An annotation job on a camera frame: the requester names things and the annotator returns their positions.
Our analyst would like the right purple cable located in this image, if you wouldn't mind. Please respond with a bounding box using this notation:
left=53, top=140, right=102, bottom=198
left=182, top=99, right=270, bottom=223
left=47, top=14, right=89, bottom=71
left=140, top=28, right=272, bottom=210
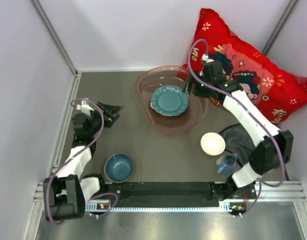
left=188, top=39, right=288, bottom=217

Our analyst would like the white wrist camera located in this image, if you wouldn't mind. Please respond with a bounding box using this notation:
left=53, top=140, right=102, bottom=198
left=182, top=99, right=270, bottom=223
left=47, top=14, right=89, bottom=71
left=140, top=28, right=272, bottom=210
left=201, top=54, right=209, bottom=63
left=75, top=98, right=94, bottom=117

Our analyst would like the dark grey cloth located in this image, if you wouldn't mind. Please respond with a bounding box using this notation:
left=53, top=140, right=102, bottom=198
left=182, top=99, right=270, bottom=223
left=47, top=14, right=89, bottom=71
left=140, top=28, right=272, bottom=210
left=218, top=123, right=256, bottom=167

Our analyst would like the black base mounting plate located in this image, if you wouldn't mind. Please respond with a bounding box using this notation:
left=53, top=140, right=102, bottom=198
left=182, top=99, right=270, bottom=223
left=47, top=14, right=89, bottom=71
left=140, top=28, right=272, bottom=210
left=78, top=181, right=258, bottom=208

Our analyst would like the left aluminium corner post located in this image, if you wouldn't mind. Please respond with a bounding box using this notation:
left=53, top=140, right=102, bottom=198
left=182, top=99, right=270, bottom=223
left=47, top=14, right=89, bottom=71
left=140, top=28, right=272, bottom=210
left=30, top=0, right=78, bottom=77

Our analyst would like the aluminium corner post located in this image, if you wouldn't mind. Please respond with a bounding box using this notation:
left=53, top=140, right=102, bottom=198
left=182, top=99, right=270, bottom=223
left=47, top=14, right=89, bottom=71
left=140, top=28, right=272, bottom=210
left=30, top=0, right=78, bottom=77
left=261, top=0, right=299, bottom=55

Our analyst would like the blue speckled ceramic cup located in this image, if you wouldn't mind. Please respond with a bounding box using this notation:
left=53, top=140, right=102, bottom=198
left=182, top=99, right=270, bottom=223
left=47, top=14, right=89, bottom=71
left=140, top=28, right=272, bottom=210
left=215, top=153, right=238, bottom=176

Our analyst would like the pink translucent plastic bin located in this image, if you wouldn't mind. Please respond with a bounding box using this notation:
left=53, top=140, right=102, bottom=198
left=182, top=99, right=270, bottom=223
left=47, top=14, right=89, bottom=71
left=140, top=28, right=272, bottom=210
left=135, top=65, right=210, bottom=134

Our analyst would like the red cartoon print pillow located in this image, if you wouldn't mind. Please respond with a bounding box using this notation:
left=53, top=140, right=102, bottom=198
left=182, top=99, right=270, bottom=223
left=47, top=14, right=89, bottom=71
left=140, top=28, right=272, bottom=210
left=190, top=8, right=307, bottom=125

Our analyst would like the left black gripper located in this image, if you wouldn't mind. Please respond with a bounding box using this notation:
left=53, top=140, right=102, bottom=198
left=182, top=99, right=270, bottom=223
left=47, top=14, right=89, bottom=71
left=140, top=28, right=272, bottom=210
left=87, top=101, right=124, bottom=137

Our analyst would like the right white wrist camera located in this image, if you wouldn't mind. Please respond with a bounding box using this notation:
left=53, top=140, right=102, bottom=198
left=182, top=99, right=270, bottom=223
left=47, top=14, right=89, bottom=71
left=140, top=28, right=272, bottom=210
left=201, top=54, right=209, bottom=63

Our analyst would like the white ceramic bowl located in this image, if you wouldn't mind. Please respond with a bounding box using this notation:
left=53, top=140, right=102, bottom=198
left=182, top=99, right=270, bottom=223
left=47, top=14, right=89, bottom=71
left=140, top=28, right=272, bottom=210
left=200, top=132, right=226, bottom=156

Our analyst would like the aluminium front frame rail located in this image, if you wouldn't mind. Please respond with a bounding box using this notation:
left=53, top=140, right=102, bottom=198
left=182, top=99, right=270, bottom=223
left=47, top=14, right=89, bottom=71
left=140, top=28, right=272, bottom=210
left=33, top=181, right=307, bottom=213

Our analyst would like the dark blue ceramic bowl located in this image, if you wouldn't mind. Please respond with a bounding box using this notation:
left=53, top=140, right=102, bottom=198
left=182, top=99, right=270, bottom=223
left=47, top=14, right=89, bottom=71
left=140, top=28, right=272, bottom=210
left=104, top=153, right=135, bottom=183

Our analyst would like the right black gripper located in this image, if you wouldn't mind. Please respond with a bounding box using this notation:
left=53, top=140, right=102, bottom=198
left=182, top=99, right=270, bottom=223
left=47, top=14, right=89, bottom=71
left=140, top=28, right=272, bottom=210
left=182, top=71, right=212, bottom=99

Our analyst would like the right aluminium corner post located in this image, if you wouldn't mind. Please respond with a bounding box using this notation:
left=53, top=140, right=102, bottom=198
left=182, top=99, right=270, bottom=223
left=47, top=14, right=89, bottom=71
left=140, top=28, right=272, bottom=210
left=261, top=0, right=299, bottom=55

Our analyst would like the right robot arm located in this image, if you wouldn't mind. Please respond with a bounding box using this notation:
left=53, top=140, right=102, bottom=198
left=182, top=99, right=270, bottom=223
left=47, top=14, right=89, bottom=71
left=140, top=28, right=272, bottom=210
left=183, top=60, right=294, bottom=200

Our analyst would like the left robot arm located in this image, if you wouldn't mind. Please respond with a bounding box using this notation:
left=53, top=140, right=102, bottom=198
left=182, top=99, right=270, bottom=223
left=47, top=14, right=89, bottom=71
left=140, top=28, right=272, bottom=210
left=42, top=98, right=123, bottom=225

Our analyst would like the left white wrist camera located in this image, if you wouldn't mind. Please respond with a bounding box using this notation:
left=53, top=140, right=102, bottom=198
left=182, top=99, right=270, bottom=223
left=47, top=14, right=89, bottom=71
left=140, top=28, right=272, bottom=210
left=75, top=98, right=94, bottom=117

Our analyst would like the teal scalloped ceramic plate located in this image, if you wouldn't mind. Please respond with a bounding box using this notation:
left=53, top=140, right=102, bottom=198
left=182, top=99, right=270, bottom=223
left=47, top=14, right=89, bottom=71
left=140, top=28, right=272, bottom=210
left=150, top=85, right=189, bottom=117

